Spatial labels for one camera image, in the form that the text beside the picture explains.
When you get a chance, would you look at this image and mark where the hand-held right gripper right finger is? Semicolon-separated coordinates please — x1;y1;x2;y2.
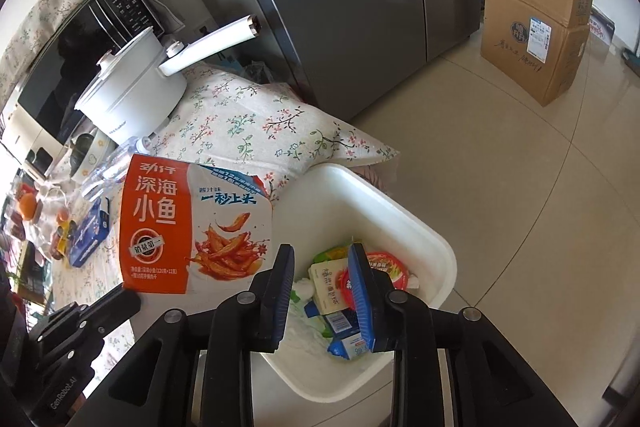
347;243;571;427

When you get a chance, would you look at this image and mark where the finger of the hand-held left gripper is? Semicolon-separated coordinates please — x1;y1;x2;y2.
70;282;142;340

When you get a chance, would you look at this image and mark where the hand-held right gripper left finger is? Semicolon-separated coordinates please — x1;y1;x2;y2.
87;243;297;427

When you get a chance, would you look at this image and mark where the orange white snack bag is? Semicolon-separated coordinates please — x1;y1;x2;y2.
119;153;275;295

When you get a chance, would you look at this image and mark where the white plastic trash bin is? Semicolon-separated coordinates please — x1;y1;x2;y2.
257;163;458;400

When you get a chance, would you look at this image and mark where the crumpled white tissue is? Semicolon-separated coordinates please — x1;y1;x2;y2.
292;277;316;303

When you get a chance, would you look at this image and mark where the beige drink carton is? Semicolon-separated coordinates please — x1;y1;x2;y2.
307;259;351;315

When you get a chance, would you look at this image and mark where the red round bowl lid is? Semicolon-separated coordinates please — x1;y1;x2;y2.
336;249;420;313

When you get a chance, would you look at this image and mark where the blue white carton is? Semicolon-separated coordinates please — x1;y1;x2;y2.
327;332;371;360

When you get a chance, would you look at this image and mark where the green snack packet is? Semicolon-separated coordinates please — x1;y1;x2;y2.
312;246;351;265

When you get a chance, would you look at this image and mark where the blue tissue box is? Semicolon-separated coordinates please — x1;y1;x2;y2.
67;197;113;268

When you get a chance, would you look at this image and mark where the red yellow snack packet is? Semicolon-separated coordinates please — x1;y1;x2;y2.
52;222;81;260

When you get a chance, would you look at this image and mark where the pink cloth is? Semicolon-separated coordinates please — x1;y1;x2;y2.
357;164;396;192

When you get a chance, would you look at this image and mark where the orange fruit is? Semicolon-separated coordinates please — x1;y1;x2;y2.
17;194;41;223

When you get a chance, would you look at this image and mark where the clear plastic water bottle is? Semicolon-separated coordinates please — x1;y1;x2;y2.
82;137;153;200

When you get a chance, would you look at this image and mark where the white bowl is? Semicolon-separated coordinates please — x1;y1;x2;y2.
67;132;113;180

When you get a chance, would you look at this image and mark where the floral tablecloth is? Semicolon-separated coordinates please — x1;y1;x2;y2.
50;67;401;388

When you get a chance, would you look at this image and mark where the white electric pot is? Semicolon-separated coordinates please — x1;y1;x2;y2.
74;14;261;148

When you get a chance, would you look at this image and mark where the clear plastic bag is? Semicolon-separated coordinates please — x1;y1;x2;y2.
245;62;276;82

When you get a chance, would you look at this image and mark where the black microwave oven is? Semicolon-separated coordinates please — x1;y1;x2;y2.
0;0;166;180

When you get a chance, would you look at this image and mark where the cardboard box with white label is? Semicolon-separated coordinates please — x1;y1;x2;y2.
480;0;591;108

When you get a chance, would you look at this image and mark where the white printed box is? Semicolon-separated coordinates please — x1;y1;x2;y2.
587;7;617;45

